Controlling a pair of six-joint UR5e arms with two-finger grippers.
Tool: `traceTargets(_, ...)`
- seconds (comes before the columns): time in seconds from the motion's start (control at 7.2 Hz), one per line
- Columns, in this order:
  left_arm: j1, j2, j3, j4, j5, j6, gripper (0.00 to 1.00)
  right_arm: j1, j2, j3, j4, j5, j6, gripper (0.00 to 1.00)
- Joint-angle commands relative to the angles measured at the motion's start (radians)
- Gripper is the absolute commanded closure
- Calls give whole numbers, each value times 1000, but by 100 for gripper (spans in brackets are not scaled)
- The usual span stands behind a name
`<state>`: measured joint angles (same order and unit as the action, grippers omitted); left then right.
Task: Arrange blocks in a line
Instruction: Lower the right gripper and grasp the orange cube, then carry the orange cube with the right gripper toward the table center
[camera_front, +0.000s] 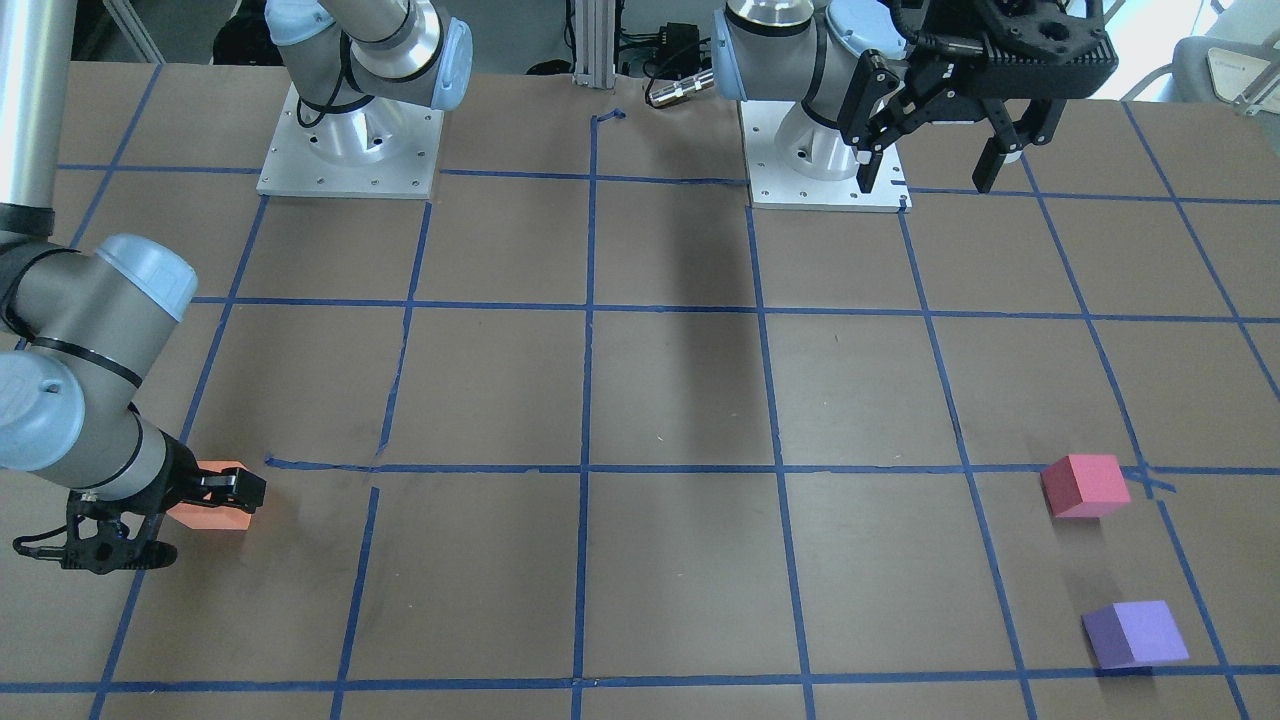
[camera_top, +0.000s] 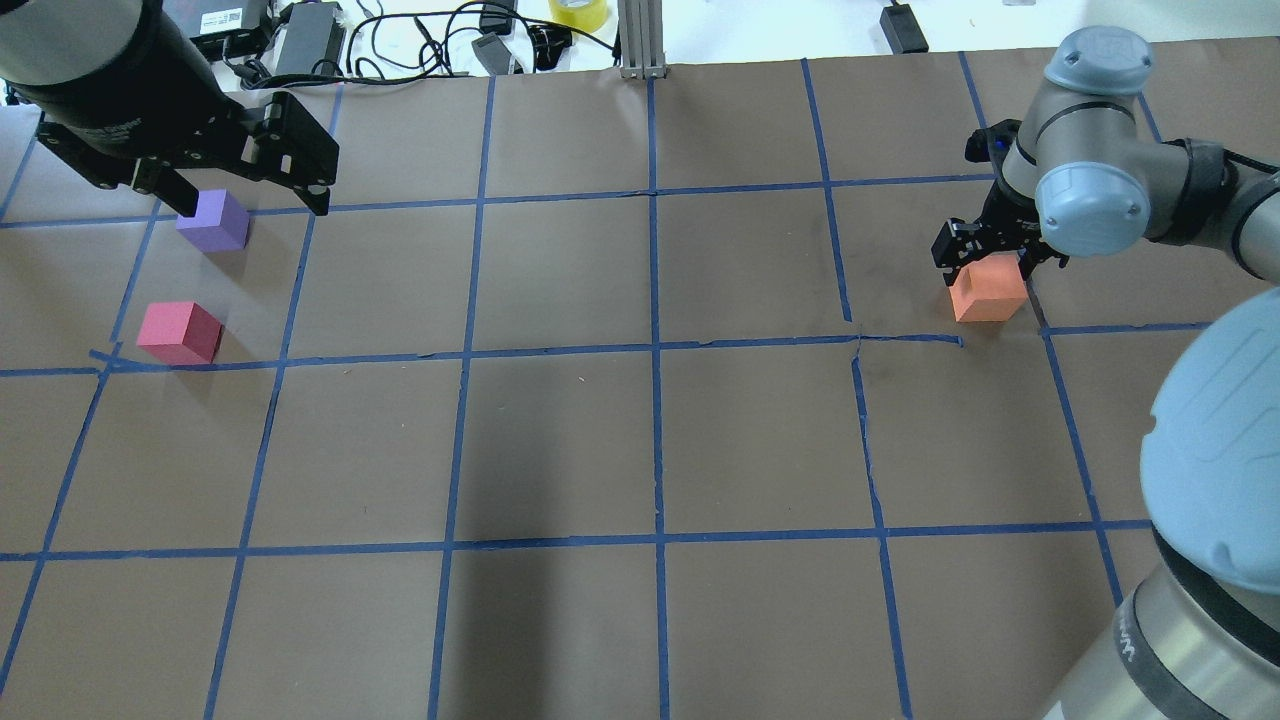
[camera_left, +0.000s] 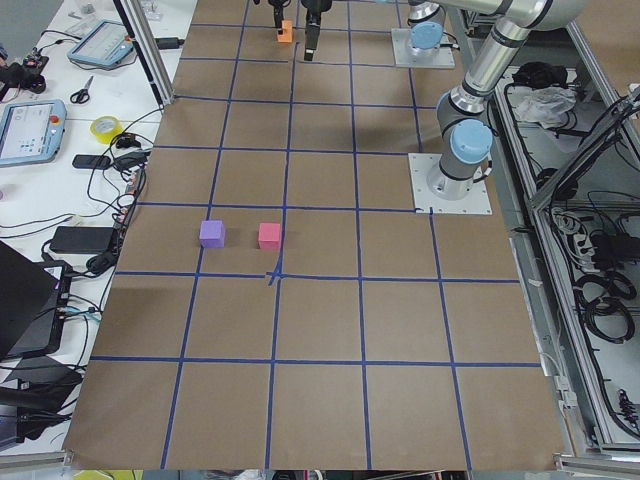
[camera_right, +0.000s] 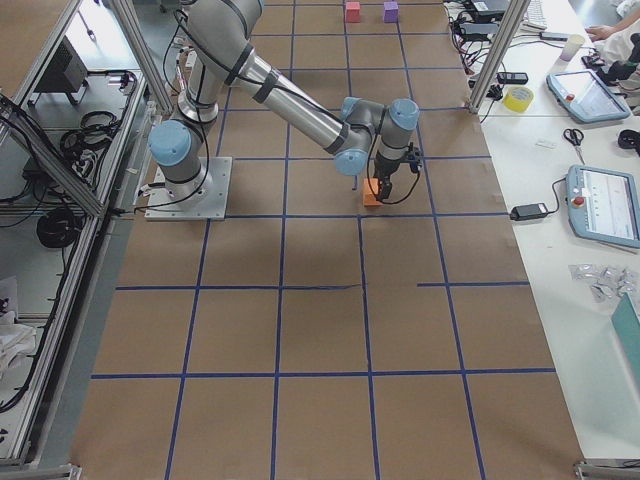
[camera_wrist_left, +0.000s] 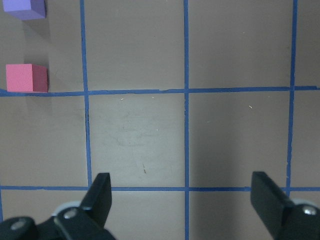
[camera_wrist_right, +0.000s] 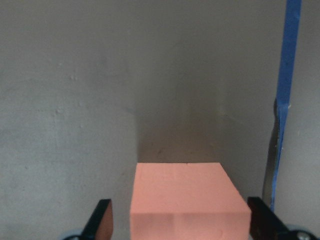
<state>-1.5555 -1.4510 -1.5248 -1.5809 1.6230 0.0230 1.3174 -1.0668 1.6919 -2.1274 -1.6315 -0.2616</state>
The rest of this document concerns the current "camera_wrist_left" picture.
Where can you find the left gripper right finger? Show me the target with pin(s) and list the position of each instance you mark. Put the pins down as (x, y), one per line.
(284, 218)

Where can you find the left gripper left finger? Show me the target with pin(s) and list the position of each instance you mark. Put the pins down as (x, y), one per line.
(87, 221)

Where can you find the red foam block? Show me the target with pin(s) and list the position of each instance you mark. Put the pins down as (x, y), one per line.
(26, 78)

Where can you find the purple foam block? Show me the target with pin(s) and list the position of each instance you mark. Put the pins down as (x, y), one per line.
(25, 9)

